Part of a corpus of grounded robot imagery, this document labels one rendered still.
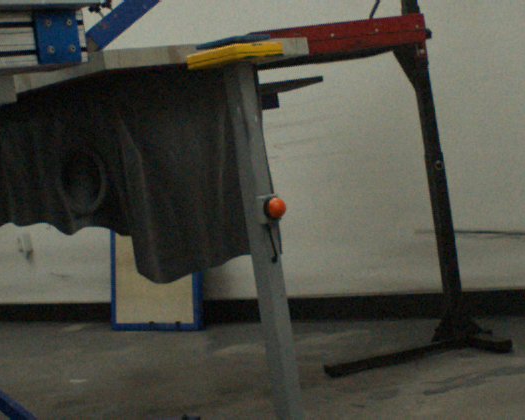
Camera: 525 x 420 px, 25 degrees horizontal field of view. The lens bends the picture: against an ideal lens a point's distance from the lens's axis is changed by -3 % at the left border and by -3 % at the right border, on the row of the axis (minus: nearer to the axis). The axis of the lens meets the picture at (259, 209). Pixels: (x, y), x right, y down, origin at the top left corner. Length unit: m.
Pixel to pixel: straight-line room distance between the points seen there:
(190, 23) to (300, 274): 1.23
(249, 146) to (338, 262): 2.76
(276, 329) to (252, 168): 0.30
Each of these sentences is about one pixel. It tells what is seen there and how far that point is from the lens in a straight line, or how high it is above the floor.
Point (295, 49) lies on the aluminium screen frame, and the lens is 2.60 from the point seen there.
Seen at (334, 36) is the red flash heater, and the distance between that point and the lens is 3.60.
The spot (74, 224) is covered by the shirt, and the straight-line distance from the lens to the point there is 2.48.
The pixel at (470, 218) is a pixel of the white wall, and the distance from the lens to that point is 4.48.
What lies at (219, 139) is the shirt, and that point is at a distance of 2.53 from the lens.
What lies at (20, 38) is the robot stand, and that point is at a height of 0.99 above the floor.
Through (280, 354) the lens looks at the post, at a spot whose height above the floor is 0.38.
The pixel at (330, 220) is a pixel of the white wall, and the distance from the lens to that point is 4.90.
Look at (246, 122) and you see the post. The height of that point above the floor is 0.81.
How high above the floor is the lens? 0.77
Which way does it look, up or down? 3 degrees down
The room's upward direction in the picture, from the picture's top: 9 degrees counter-clockwise
